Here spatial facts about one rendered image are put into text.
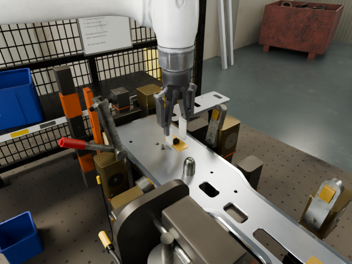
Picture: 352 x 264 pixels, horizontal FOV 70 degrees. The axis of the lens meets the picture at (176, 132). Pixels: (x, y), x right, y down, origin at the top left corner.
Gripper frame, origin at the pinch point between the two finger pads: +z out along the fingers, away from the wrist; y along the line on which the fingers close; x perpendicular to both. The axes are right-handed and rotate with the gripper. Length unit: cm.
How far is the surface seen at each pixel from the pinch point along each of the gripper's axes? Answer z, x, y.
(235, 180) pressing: 4.1, 22.3, -2.6
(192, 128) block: 6.0, -5.6, -11.5
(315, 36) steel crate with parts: 64, -165, -424
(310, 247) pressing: 4.1, 43.6, -0.5
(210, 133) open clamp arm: 1.7, 5.4, -9.5
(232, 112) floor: 104, -114, -169
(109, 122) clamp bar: -12.1, 1.8, 20.6
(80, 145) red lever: -8.2, 1.1, 27.7
